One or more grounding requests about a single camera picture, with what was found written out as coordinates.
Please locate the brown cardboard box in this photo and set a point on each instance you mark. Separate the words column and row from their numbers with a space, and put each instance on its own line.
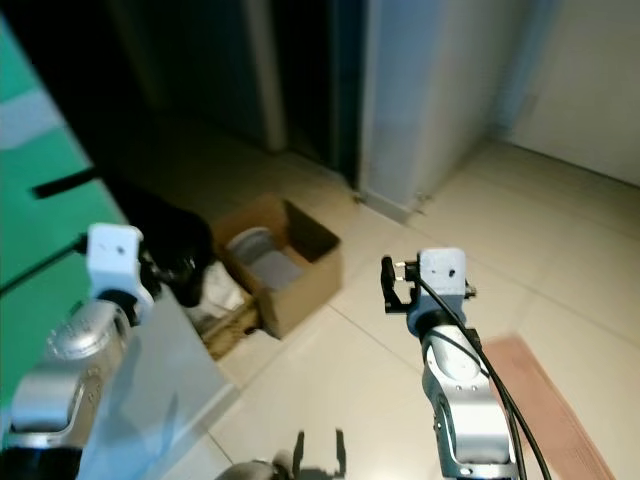
column 305, row 295

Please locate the white tape patch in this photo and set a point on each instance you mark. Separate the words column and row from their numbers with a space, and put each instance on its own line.
column 18, row 120

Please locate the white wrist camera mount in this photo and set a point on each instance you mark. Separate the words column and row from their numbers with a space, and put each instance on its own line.
column 443, row 272
column 115, row 260

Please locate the green board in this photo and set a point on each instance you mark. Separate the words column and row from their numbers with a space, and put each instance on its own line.
column 40, row 230

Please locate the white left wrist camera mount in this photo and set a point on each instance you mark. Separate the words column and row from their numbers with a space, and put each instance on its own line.
column 115, row 260

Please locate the grey board panel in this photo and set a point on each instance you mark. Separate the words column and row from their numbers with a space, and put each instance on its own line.
column 150, row 400

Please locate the brown floor mat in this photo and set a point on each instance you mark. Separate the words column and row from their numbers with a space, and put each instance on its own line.
column 555, row 400

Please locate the white door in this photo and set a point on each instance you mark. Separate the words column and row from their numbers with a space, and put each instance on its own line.
column 430, row 90

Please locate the grey door post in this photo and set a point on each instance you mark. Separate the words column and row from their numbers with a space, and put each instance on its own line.
column 263, row 70

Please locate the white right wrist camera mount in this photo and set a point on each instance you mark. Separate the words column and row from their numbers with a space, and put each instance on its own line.
column 443, row 272

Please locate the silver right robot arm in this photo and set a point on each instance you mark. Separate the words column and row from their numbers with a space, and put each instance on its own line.
column 460, row 390

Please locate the dark door frame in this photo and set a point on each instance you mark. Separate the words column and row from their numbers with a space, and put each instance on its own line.
column 325, row 80

